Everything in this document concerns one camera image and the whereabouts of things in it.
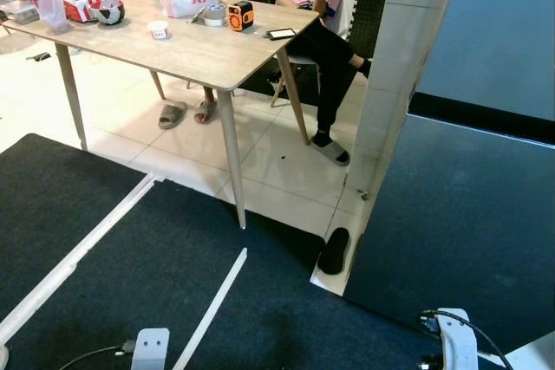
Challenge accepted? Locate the grey fridge door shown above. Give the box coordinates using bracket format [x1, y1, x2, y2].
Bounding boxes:
[343, 114, 555, 355]

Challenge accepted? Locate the small clear plastic bag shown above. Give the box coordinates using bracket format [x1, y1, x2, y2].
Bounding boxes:
[29, 0, 69, 33]

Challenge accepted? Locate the grey tape roll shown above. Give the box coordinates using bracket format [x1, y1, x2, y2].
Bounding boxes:
[201, 3, 228, 28]

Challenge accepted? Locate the black smartphone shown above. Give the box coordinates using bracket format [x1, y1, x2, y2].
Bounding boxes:
[264, 28, 298, 42]

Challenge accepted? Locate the white foam food container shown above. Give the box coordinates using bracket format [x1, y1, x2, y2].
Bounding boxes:
[0, 0, 40, 24]

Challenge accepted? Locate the black foam mat panel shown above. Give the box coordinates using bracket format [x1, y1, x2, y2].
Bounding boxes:
[347, 0, 391, 61]

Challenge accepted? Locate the red white KFC box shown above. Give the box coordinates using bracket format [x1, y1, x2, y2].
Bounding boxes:
[61, 0, 120, 23]

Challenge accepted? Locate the grey freezer door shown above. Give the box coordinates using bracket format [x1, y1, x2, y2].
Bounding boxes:
[416, 0, 555, 121]

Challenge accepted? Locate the light wooden dining table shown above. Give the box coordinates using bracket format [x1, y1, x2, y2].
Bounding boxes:
[0, 0, 344, 230]

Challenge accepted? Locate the white tape strip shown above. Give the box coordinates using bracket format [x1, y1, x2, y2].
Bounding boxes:
[172, 248, 249, 370]

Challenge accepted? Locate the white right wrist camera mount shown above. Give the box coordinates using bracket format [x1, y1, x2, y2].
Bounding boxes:
[436, 308, 480, 370]

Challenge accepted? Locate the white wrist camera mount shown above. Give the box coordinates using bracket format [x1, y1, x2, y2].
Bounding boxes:
[436, 308, 480, 370]
[130, 328, 171, 370]

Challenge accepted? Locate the wooden chair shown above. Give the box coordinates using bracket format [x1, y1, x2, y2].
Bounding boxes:
[271, 51, 323, 109]

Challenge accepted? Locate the red black white bowl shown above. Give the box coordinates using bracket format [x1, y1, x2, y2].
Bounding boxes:
[91, 0, 126, 27]

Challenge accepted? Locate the small white KFC cup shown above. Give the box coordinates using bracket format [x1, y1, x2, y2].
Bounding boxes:
[147, 21, 171, 42]

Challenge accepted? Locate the black slipper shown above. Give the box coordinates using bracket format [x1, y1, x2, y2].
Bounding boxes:
[317, 227, 352, 276]

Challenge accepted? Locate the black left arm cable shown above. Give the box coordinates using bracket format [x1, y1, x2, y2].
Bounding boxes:
[56, 341, 138, 370]

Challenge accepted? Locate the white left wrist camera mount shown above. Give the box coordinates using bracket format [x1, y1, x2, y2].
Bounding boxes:
[130, 328, 171, 370]

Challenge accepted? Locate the orange black portable device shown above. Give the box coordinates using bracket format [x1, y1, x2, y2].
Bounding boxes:
[228, 1, 255, 33]

